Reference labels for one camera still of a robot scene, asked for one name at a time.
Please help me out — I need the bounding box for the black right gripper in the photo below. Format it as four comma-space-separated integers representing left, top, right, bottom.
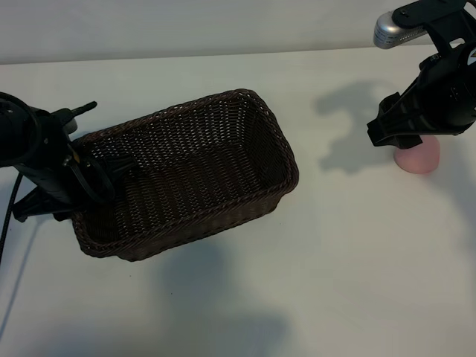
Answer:
366, 41, 476, 150

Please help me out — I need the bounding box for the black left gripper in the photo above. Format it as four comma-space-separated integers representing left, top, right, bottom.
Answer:
13, 143, 138, 223

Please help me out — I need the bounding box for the pink peach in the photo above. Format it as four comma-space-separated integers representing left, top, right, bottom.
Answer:
393, 135, 442, 175

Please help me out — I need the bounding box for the dark brown woven basket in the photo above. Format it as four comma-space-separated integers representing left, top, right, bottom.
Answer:
68, 88, 300, 263

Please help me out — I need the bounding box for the thin black camera cable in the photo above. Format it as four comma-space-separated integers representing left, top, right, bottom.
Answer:
71, 153, 117, 205

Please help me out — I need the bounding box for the black braided cable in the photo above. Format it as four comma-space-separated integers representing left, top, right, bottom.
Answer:
0, 173, 24, 269

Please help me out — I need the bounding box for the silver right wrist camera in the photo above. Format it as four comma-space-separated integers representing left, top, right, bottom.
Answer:
372, 10, 432, 49

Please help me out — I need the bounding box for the black right camera bracket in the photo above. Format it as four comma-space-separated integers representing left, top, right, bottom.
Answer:
393, 0, 472, 48

